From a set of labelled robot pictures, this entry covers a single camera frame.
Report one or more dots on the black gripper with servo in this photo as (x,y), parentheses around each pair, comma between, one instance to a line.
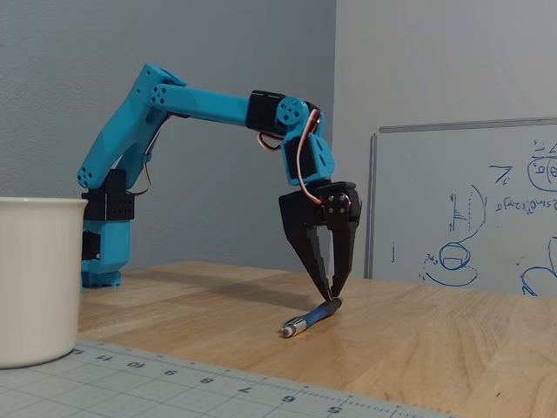
(300,211)

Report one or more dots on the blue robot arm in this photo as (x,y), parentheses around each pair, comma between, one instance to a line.
(209,104)

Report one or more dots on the blue and silver pen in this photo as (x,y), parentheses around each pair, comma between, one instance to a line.
(313,315)

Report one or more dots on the whiteboard with blue drawings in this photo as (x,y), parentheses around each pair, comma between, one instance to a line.
(435,200)

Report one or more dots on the grey gridded cutting mat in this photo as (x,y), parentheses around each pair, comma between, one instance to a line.
(130,387)

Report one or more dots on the white ceramic cup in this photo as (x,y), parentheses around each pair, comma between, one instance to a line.
(39,278)

